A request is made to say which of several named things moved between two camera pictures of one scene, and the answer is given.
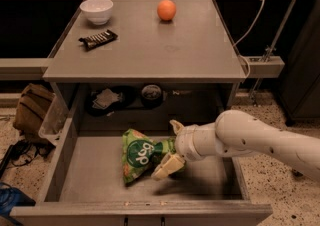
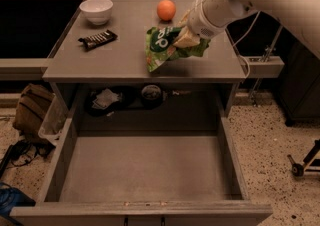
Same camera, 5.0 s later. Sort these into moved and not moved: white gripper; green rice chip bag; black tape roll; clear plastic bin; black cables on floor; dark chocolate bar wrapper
Moved: white gripper; green rice chip bag
Not moved: black tape roll; clear plastic bin; black cables on floor; dark chocolate bar wrapper
